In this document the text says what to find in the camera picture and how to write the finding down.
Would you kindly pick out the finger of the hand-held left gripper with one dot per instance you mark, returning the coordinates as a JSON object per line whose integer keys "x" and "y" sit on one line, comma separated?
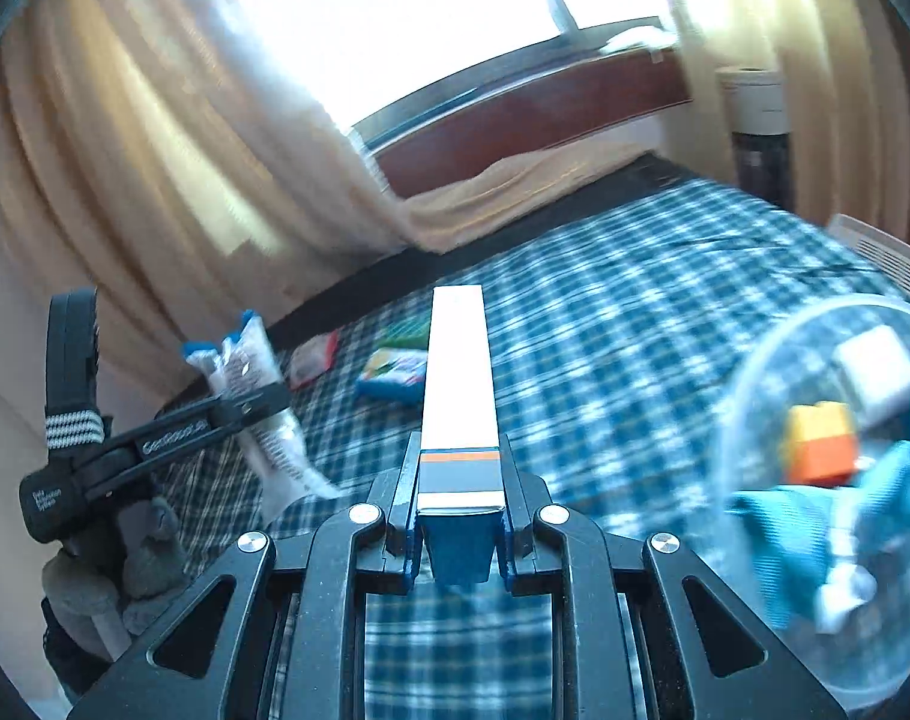
{"x": 189, "y": 411}
{"x": 252, "y": 409}

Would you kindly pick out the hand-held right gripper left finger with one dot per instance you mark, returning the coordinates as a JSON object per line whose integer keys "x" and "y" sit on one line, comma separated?
{"x": 399, "y": 547}

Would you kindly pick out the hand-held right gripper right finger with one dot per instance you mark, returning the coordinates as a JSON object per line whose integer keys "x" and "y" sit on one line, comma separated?
{"x": 509, "y": 547}

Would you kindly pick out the white plastic packet blue ends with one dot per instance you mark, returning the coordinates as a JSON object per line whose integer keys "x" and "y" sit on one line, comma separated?
{"x": 264, "y": 457}

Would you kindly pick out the red and white snack packet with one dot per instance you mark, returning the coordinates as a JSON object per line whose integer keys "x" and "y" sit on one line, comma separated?
{"x": 312, "y": 360}

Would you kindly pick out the blue cracker packet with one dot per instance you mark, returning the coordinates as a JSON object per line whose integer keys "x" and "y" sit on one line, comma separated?
{"x": 391, "y": 375}

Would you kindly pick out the long white box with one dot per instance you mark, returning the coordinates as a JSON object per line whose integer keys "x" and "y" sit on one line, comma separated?
{"x": 459, "y": 390}

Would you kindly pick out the teal cloth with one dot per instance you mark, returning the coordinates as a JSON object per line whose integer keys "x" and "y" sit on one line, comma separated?
{"x": 785, "y": 540}

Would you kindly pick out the clear plastic bowl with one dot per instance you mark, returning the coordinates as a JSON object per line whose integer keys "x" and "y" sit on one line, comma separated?
{"x": 755, "y": 420}

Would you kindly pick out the orange and yellow toy block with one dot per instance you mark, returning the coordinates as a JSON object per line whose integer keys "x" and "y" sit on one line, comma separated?
{"x": 819, "y": 446}

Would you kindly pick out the small white foam block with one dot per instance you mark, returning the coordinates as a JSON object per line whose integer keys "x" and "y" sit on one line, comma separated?
{"x": 841, "y": 596}

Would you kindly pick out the white sponge with black layer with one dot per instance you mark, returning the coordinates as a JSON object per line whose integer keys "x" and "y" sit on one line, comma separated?
{"x": 875, "y": 367}

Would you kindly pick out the person's left forearm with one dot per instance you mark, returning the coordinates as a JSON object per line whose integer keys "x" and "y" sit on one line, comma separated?
{"x": 72, "y": 664}

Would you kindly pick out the person's left hand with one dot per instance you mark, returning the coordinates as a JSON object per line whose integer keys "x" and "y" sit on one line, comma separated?
{"x": 151, "y": 555}

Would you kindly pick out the black mattress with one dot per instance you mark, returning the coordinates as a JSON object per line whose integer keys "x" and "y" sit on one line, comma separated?
{"x": 335, "y": 300}

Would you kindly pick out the wide beige curtain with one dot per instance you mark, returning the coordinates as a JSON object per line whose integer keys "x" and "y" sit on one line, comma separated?
{"x": 125, "y": 165}

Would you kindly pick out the beige cloth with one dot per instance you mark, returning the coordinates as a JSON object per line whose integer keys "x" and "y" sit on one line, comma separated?
{"x": 515, "y": 187}

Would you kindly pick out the window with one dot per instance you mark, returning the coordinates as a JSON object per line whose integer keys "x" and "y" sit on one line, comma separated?
{"x": 387, "y": 15}

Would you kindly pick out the white panel heater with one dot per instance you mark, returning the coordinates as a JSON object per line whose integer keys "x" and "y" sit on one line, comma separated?
{"x": 886, "y": 251}

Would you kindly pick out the white tower fan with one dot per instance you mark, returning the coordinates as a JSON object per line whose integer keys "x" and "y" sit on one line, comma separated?
{"x": 755, "y": 127}

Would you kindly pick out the white rag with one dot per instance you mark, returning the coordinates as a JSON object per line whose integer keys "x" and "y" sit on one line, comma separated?
{"x": 639, "y": 39}

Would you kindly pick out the narrow beige curtain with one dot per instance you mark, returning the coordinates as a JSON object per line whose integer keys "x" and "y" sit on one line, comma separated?
{"x": 800, "y": 7}

